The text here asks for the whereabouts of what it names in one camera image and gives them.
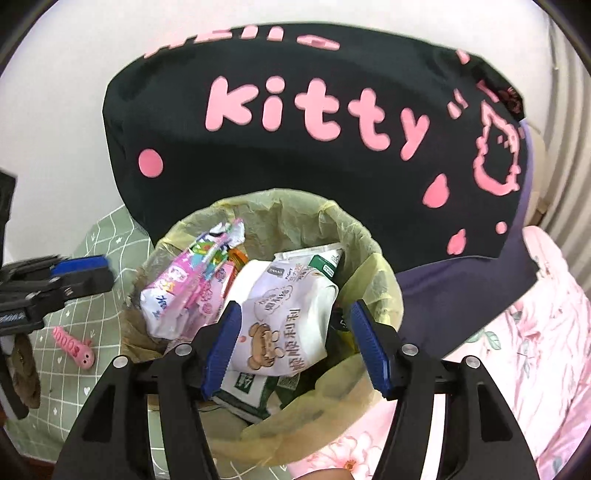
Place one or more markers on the yellow-green trash bag bin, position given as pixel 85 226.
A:
pixel 281 219

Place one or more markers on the pink floral blanket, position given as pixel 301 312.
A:
pixel 538 353

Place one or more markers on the red snack wrapper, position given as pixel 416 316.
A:
pixel 237 259

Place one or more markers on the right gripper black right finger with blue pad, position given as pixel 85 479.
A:
pixel 451 420

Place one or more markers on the pink pig toy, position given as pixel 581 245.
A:
pixel 79 351

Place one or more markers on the dark purple pillow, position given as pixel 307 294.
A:
pixel 448 301

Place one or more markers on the white green milk carton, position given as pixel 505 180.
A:
pixel 255 397

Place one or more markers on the white bear paper cup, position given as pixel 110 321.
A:
pixel 285 317

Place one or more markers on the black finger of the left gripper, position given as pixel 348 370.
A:
pixel 74 278

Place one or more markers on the pink candy wrapper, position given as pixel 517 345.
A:
pixel 167 302

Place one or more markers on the gloved camouflage hand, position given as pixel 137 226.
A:
pixel 20 383

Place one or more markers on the black hello kitty pillow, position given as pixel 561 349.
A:
pixel 421 143

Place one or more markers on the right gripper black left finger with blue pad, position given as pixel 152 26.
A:
pixel 110 437

